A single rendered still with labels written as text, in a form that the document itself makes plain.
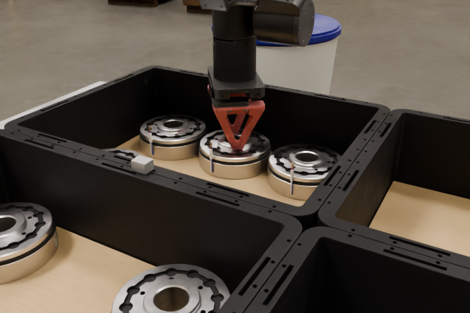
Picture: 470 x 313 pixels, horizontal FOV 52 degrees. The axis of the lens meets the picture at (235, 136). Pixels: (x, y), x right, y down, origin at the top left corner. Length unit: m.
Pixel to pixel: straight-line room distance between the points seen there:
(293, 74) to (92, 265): 1.61
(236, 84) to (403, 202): 0.26
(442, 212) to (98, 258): 0.41
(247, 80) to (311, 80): 1.47
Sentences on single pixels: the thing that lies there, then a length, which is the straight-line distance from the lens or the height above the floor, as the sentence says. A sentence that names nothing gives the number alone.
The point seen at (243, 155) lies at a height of 0.86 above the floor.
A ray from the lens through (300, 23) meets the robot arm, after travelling 0.58.
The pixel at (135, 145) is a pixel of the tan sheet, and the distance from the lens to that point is 0.78.
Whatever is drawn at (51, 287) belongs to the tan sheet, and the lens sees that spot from 0.53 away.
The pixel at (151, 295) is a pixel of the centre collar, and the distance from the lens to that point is 0.44.
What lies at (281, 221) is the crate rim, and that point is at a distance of 0.41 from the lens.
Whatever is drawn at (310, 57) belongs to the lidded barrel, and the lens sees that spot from 2.06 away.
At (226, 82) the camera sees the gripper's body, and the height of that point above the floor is 0.96.
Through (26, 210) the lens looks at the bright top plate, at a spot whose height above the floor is 0.86.
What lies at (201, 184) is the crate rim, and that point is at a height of 0.93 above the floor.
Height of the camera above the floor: 1.16
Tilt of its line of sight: 25 degrees down
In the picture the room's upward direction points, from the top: straight up
